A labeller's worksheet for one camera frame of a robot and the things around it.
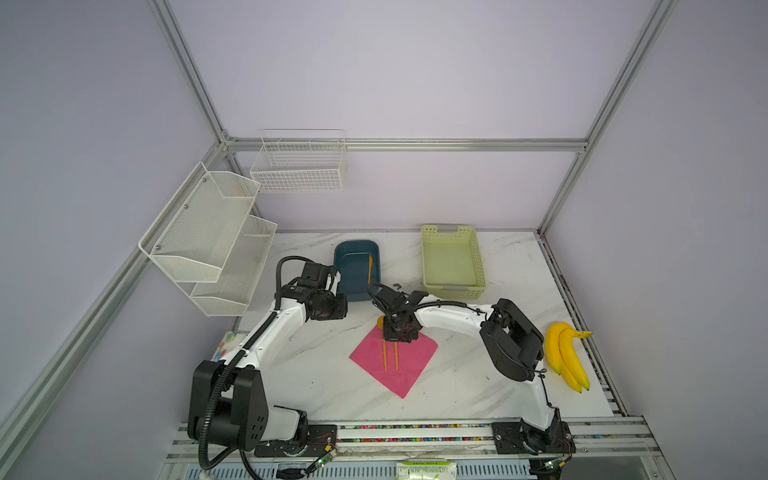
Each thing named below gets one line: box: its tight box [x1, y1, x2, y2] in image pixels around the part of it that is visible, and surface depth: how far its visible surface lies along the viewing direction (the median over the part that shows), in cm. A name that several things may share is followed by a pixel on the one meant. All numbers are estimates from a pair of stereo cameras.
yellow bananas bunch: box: [545, 322, 592, 394], surface depth 85 cm
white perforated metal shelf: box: [138, 161, 278, 317], surface depth 77 cm
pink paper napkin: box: [349, 328, 439, 400], surface depth 89 cm
